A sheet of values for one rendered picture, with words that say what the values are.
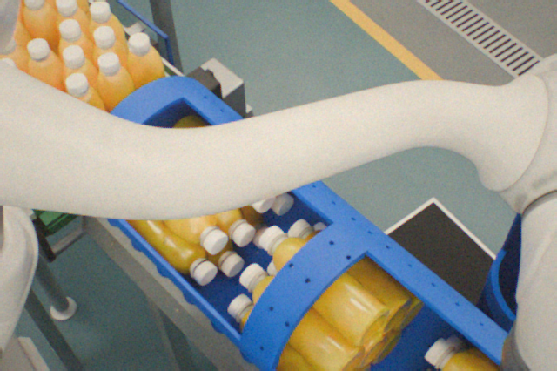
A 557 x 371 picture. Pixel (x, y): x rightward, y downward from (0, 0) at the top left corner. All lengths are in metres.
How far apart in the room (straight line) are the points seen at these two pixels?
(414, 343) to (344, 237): 0.27
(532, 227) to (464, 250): 1.75
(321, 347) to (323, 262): 0.13
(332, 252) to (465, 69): 2.03
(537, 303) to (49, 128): 0.36
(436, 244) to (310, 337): 1.29
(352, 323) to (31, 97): 0.68
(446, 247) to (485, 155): 1.73
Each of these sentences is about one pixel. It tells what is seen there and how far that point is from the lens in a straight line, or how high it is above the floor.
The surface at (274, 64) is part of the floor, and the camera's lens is 2.99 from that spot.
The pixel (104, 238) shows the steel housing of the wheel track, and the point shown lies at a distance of 1.56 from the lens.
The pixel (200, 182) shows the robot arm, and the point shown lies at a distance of 0.50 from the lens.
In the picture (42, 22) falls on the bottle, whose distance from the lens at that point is 1.69.
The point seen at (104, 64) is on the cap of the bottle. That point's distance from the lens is 1.49.
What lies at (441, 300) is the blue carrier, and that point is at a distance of 1.08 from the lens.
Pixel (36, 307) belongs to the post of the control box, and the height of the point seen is 0.44.
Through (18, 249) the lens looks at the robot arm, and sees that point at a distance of 1.05.
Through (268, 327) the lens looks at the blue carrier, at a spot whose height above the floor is 1.18.
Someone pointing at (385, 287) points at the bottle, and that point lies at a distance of 1.14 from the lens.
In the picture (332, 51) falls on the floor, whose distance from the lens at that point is 3.03.
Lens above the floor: 2.17
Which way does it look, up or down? 56 degrees down
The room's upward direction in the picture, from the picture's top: 2 degrees counter-clockwise
